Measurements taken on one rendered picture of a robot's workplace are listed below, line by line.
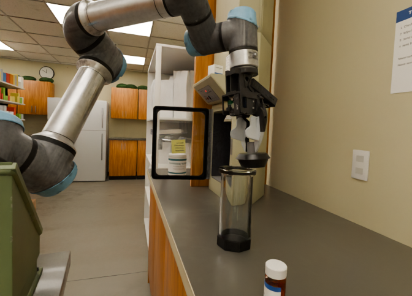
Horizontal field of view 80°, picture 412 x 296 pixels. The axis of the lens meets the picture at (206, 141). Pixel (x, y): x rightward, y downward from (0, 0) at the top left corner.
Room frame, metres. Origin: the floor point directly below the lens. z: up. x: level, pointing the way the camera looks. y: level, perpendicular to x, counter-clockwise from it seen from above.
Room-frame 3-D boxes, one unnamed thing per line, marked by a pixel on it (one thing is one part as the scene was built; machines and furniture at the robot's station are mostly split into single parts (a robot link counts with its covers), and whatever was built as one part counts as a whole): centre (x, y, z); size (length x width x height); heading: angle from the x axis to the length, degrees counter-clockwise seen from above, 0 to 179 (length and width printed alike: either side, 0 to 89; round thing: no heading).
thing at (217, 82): (1.21, -0.02, 1.46); 0.32 x 0.11 x 0.10; 17
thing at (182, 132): (1.35, 0.14, 1.19); 0.30 x 0.01 x 0.40; 98
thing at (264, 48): (1.27, -0.19, 1.33); 0.32 x 0.25 x 0.77; 17
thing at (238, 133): (0.66, -0.09, 1.26); 0.06 x 0.03 x 0.09; 127
